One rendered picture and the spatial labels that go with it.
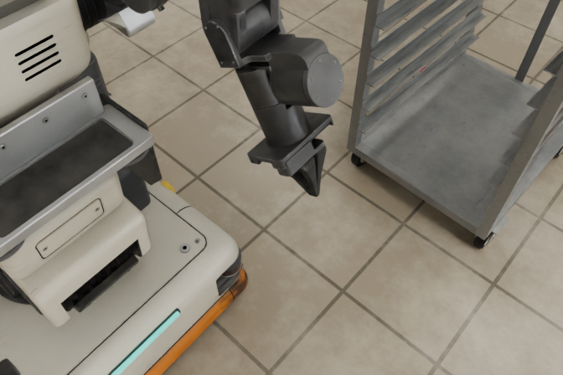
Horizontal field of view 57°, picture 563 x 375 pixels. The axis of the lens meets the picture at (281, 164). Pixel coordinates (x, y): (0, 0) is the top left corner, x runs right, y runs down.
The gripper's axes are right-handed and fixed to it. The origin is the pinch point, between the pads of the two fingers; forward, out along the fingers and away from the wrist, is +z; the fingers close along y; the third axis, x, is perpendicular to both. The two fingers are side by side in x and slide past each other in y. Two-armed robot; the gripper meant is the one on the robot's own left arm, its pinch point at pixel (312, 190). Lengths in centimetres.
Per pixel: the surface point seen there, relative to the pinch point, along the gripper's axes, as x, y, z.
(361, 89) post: 43, 60, 22
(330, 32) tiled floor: 107, 118, 33
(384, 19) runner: 32, 63, 4
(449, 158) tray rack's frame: 32, 74, 54
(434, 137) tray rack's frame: 39, 79, 51
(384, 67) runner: 40, 68, 20
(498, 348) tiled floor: 5, 39, 85
